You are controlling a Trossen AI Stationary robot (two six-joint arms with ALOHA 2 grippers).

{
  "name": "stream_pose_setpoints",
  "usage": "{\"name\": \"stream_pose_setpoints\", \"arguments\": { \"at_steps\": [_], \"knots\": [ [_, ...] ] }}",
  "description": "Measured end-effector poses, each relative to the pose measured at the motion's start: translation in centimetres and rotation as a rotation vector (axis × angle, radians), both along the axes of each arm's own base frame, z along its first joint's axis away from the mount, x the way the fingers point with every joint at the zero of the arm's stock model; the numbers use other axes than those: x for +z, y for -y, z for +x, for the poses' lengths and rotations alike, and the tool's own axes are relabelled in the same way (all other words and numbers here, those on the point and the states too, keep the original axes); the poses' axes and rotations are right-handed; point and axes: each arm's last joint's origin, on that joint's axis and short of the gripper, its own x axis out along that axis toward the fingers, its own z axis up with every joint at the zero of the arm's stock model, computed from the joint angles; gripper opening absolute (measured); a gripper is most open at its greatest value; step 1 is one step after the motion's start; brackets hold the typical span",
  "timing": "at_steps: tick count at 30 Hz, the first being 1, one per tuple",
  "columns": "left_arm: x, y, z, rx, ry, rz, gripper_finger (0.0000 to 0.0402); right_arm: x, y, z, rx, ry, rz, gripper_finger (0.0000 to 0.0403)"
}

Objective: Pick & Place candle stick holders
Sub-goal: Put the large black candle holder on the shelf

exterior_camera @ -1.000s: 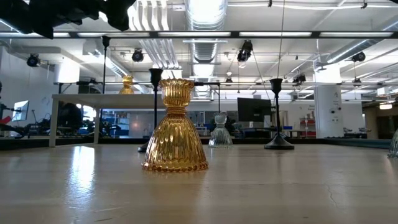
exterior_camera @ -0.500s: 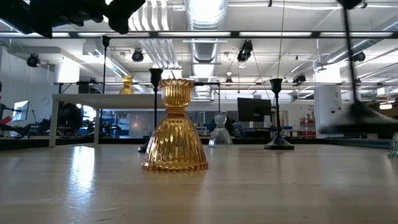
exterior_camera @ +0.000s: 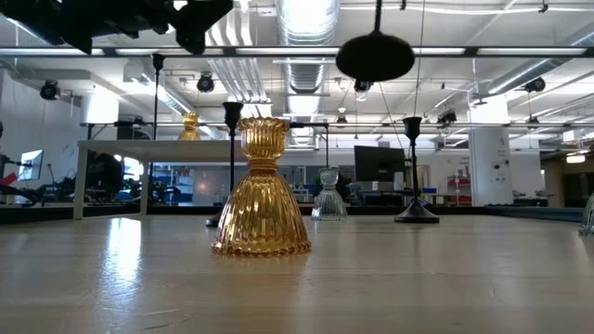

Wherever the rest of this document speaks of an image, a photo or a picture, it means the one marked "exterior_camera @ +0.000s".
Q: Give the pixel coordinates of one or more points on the short black candlestick holder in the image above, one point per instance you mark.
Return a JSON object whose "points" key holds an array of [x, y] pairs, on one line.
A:
{"points": [[232, 113], [416, 214]]}

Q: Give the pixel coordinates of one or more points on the amber glass candle holder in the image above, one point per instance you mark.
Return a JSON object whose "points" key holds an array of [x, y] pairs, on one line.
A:
{"points": [[189, 132], [262, 204]]}

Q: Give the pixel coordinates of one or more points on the clear green glass candle holder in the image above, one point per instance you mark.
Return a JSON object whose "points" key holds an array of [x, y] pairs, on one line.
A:
{"points": [[329, 204], [588, 218]]}

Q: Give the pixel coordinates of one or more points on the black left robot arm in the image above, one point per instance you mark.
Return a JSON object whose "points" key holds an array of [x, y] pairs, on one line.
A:
{"points": [[69, 18]]}

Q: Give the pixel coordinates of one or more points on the black ceiling spotlight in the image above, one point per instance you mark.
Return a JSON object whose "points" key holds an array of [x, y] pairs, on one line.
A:
{"points": [[362, 86], [536, 85], [48, 90], [205, 83], [446, 117]]}

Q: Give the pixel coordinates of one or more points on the white round column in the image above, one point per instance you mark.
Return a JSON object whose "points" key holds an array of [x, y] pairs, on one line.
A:
{"points": [[99, 109], [489, 162]]}

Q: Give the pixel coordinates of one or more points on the white perforated metal shelf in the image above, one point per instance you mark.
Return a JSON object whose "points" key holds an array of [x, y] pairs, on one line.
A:
{"points": [[162, 150]]}

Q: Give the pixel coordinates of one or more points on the person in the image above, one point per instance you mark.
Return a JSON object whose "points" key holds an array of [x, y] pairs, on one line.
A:
{"points": [[106, 174]]}

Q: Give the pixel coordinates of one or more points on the lit desktop monitor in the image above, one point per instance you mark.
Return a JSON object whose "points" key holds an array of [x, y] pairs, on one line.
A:
{"points": [[31, 164]]}

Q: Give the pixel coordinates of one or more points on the black computer monitor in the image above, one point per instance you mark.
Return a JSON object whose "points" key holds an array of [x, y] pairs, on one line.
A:
{"points": [[378, 163]]}

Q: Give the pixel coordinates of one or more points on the glowing ceiling lamp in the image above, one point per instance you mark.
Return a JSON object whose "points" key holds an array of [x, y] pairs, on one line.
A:
{"points": [[575, 158]]}

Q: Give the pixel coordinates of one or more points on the silver ceiling air duct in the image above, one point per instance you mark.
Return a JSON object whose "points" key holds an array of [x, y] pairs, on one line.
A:
{"points": [[533, 69], [306, 28]]}

